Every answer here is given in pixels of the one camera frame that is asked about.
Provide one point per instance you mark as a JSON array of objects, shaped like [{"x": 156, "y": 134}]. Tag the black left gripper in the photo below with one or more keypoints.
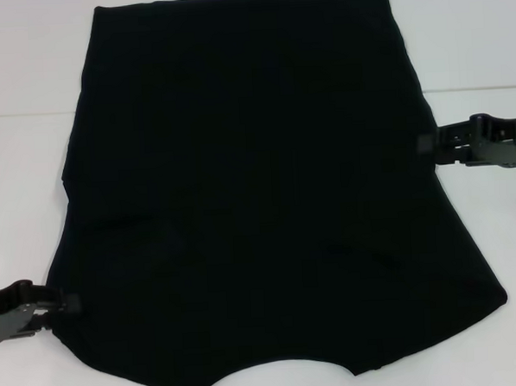
[{"x": 9, "y": 312}]

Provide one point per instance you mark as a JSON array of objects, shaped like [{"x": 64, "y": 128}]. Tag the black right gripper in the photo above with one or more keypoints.
[{"x": 506, "y": 143}]

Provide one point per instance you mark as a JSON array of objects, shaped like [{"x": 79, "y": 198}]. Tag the black shirt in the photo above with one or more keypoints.
[{"x": 257, "y": 180}]

